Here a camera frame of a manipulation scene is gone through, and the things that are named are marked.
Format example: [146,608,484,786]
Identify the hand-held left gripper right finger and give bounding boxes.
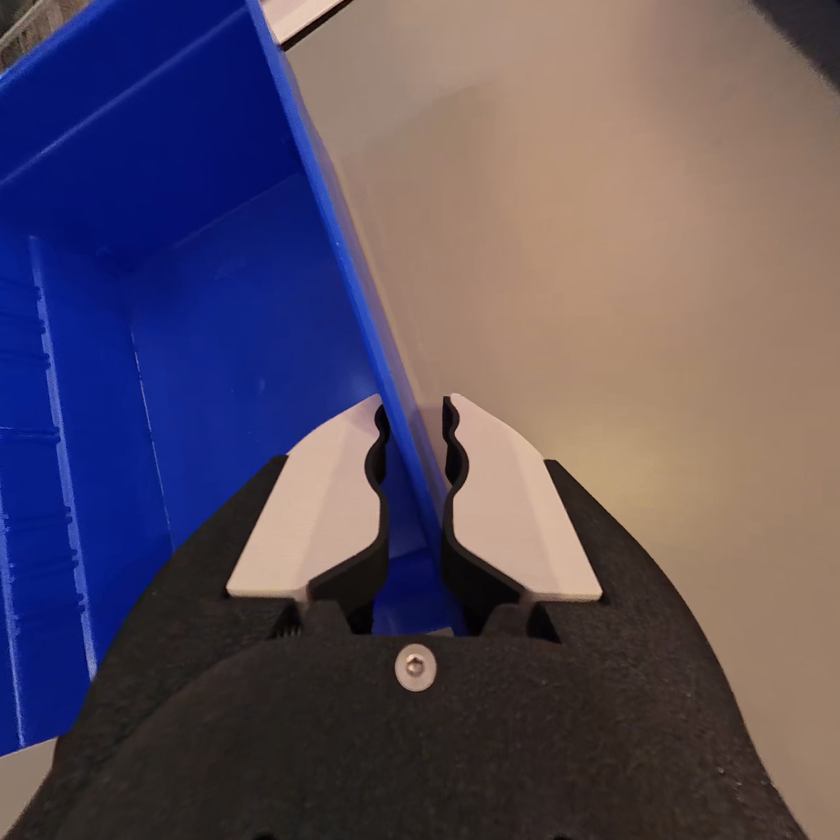
[440,392,605,636]

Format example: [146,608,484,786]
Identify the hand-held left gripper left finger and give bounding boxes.
[225,394,392,636]

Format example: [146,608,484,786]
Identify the large blue plastic bin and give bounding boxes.
[0,0,470,756]

